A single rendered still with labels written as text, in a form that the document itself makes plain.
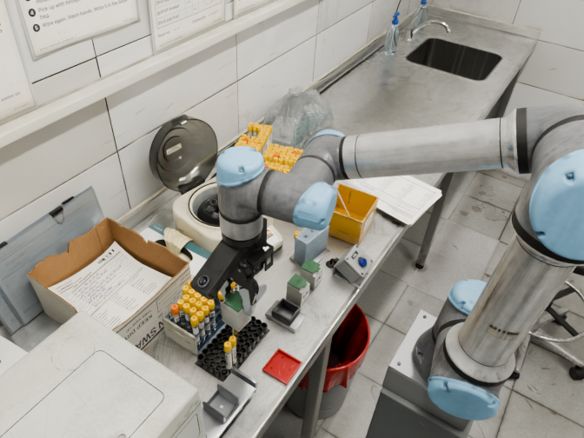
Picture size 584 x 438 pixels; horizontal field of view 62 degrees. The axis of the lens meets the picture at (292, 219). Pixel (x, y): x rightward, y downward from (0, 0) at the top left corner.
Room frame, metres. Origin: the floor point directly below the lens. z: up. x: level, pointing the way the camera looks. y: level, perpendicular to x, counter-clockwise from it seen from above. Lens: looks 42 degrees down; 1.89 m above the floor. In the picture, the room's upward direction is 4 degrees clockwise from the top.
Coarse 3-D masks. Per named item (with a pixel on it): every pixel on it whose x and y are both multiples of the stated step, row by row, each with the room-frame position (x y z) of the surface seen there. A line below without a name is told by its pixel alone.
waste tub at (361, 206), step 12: (348, 192) 1.18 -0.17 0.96; (360, 192) 1.17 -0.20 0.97; (336, 204) 1.20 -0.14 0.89; (348, 204) 1.18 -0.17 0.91; (360, 204) 1.17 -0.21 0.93; (372, 204) 1.15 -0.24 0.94; (336, 216) 1.06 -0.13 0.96; (348, 216) 1.05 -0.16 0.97; (360, 216) 1.16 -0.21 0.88; (372, 216) 1.12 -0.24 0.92; (336, 228) 1.06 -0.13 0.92; (348, 228) 1.04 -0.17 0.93; (360, 228) 1.03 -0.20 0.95; (348, 240) 1.04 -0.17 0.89; (360, 240) 1.04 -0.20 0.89
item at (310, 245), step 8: (304, 232) 0.97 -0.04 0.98; (312, 232) 0.97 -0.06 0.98; (320, 232) 0.98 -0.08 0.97; (296, 240) 0.95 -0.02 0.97; (304, 240) 0.94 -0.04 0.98; (312, 240) 0.95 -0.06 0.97; (320, 240) 0.98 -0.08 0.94; (296, 248) 0.95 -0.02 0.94; (304, 248) 0.93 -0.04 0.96; (312, 248) 0.95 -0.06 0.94; (320, 248) 0.98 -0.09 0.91; (296, 256) 0.95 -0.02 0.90; (304, 256) 0.93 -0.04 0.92; (312, 256) 0.95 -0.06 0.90; (320, 256) 0.97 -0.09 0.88
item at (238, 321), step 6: (222, 306) 0.61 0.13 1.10; (228, 306) 0.60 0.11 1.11; (222, 312) 0.61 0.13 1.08; (228, 312) 0.60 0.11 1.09; (234, 312) 0.59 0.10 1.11; (240, 312) 0.59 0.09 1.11; (222, 318) 0.61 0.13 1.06; (228, 318) 0.60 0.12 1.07; (234, 318) 0.59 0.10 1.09; (240, 318) 0.59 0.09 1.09; (246, 318) 0.60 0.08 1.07; (228, 324) 0.60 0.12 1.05; (234, 324) 0.59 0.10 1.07; (240, 324) 0.59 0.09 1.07; (246, 324) 0.60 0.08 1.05
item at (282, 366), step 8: (280, 352) 0.66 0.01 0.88; (272, 360) 0.63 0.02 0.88; (280, 360) 0.63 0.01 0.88; (288, 360) 0.64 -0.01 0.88; (296, 360) 0.63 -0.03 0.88; (264, 368) 0.61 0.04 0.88; (272, 368) 0.61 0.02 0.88; (280, 368) 0.61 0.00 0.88; (288, 368) 0.61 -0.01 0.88; (296, 368) 0.61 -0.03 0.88; (272, 376) 0.59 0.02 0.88; (280, 376) 0.59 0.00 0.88; (288, 376) 0.59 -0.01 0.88
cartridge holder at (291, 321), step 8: (280, 304) 0.78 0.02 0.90; (288, 304) 0.78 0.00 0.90; (272, 312) 0.75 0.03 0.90; (280, 312) 0.76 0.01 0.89; (288, 312) 0.77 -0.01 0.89; (296, 312) 0.75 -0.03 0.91; (280, 320) 0.74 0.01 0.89; (288, 320) 0.73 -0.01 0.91; (296, 320) 0.74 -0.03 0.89; (304, 320) 0.75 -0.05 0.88; (288, 328) 0.72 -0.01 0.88; (296, 328) 0.72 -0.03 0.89
